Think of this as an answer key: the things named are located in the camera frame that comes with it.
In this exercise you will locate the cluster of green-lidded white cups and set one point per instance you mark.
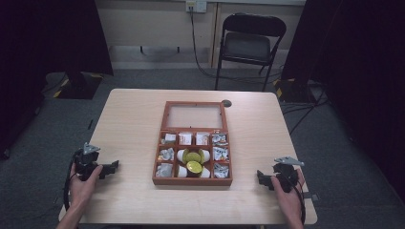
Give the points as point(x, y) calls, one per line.
point(194, 167)

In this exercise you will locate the person's left hand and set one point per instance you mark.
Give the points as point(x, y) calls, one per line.
point(82, 187)

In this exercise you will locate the wooden box lid glass pane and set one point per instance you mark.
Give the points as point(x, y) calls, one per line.
point(195, 105)

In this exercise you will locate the black yellow-striped stand base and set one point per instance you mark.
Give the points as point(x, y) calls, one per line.
point(293, 90)
point(76, 86)

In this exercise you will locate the brown wooden compartment box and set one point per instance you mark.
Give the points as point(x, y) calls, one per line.
point(193, 182)

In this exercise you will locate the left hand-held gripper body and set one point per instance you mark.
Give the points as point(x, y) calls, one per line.
point(85, 163)

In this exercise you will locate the dark curtain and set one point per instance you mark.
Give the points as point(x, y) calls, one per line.
point(47, 41)
point(356, 63)

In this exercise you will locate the silver blue printed packet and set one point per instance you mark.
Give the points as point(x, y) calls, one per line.
point(221, 170)
point(220, 153)
point(219, 139)

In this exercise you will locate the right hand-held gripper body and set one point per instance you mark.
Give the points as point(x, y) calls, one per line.
point(286, 178)

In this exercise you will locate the white wall socket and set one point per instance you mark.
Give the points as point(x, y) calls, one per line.
point(196, 5)

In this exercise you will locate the white red packet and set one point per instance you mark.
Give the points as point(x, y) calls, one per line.
point(185, 138)
point(202, 138)

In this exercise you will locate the silver grey packet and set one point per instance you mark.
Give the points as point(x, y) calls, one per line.
point(166, 154)
point(169, 138)
point(164, 170)

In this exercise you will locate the black folding chair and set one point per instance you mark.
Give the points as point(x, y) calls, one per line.
point(246, 47)

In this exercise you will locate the small dark floor strip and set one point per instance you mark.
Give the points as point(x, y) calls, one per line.
point(90, 124)

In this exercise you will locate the person's right hand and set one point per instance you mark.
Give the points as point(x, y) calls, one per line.
point(289, 200)

